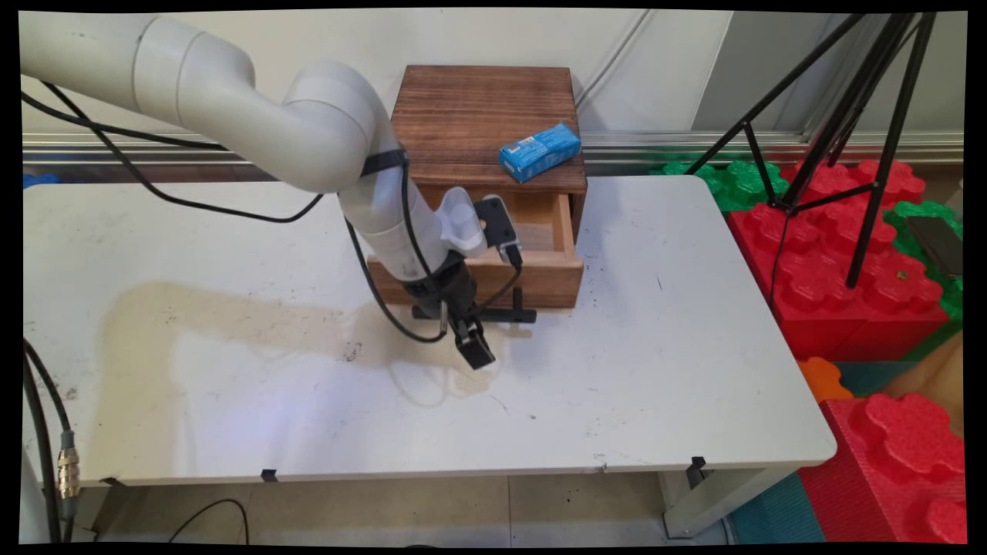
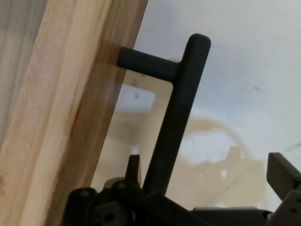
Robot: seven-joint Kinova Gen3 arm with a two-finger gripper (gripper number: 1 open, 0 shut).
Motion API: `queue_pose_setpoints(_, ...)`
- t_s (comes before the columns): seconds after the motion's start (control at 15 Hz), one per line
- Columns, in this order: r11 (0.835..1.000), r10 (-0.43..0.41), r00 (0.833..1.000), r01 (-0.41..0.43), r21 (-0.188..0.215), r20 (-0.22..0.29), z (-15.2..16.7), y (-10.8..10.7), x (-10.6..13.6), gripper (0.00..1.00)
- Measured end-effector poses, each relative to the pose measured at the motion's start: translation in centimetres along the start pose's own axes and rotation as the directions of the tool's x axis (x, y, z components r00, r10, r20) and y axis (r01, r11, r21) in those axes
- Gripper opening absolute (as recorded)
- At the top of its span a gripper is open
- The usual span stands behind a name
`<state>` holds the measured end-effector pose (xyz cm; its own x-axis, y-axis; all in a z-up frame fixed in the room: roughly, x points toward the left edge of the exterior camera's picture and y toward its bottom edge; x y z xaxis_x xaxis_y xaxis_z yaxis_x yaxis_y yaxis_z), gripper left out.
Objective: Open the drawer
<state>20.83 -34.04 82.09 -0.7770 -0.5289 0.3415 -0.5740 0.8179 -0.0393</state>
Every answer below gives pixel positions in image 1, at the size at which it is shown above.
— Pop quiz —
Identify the black floor cable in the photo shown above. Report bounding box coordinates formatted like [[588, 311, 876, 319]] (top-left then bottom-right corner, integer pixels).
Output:
[[168, 499, 251, 544]]

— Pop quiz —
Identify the thin black tripod cable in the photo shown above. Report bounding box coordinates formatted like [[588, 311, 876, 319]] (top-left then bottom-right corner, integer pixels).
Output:
[[769, 212, 789, 311]]

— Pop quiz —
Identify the white table leg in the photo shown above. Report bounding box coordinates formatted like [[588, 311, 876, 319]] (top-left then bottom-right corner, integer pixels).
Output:
[[659, 466, 803, 539]]

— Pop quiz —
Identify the black cable with metal connector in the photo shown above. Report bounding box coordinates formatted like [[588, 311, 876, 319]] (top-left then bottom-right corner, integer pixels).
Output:
[[22, 338, 83, 544]]

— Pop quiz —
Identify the black tripod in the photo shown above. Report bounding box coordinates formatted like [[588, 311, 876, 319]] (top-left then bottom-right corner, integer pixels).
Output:
[[685, 12, 938, 290]]

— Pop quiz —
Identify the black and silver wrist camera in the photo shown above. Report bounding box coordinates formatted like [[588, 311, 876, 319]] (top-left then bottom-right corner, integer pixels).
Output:
[[472, 194, 526, 267]]

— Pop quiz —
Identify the light wooden drawer black handle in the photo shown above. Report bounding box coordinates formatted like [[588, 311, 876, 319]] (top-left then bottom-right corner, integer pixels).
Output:
[[367, 188, 585, 324]]

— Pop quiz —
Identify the green foam block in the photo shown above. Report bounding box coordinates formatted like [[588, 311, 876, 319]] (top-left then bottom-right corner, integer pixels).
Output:
[[883, 200, 965, 321], [650, 160, 792, 214]]

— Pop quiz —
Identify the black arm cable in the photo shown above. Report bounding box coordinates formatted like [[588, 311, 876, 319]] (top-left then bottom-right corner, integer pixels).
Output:
[[22, 81, 525, 345]]

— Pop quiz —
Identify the orange foam block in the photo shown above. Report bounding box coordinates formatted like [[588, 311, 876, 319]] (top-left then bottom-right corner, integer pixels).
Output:
[[797, 357, 855, 404]]

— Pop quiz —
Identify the large red foam block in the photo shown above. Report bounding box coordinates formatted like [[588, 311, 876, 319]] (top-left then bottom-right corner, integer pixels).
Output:
[[729, 160, 951, 363]]

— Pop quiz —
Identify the blue packet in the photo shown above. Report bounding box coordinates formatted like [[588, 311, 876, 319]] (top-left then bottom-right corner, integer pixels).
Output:
[[499, 123, 582, 184]]

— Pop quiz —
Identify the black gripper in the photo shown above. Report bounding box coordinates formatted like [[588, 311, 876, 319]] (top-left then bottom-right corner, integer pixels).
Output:
[[399, 258, 497, 372]]

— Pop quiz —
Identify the dark wooden drawer cabinet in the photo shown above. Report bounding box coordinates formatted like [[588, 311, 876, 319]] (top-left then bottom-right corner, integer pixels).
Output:
[[389, 66, 588, 241]]

